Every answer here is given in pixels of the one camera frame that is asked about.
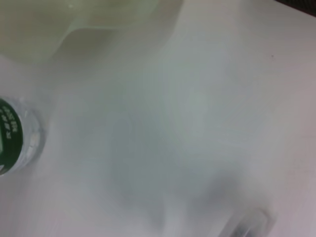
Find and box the green glass fruit bowl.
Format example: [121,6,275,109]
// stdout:
[0,0,185,63]

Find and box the black mesh pen holder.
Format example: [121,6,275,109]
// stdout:
[274,0,316,22]

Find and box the clear water bottle green label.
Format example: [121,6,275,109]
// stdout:
[0,95,46,177]

